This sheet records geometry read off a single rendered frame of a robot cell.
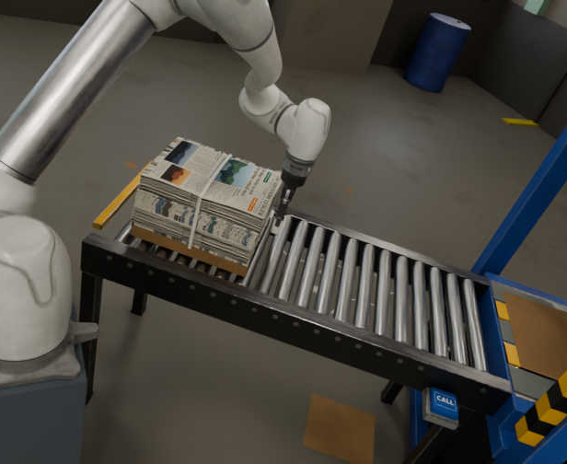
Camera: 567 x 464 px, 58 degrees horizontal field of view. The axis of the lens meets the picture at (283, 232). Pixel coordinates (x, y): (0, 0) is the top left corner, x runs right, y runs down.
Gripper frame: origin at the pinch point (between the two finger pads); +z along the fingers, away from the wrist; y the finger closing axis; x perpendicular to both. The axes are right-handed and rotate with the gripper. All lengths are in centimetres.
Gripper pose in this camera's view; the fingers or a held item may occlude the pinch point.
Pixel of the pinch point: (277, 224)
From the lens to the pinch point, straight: 160.7
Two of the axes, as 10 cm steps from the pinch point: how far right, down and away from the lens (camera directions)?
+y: -1.9, 5.5, -8.1
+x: 9.4, 3.3, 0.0
